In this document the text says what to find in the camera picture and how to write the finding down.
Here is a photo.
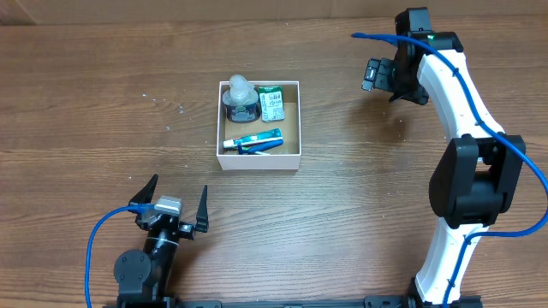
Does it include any white cardboard box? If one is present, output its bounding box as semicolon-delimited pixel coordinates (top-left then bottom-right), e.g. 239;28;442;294
216;80;302;170

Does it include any blue cable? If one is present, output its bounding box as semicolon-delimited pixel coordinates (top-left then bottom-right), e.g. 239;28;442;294
350;32;548;308
84;204;156;308

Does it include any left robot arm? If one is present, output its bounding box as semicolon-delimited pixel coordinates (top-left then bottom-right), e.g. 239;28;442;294
113;175;209;307

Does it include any left blue cable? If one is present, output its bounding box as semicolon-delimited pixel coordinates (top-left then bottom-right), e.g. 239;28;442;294
84;204;156;308

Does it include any toothpaste tube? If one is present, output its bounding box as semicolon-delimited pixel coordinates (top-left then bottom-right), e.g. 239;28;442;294
223;128;283;149

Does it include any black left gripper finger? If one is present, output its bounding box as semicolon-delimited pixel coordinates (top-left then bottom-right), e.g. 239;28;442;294
195;186;209;233
128;174;158;212

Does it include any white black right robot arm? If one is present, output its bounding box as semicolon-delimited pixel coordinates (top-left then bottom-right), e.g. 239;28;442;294
362;8;522;307

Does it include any green white soap box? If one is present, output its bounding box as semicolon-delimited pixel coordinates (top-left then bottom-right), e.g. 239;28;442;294
258;86;285;122

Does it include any clear soap bottle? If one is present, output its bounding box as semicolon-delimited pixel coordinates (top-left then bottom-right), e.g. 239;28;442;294
222;74;260;123

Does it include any blue disposable razor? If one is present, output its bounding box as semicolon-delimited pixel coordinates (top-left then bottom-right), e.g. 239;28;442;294
237;139;283;155

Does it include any right blue cable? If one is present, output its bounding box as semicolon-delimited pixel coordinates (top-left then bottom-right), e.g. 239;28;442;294
350;32;548;308

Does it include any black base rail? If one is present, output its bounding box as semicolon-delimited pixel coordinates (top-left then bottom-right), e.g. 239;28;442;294
102;293;484;308

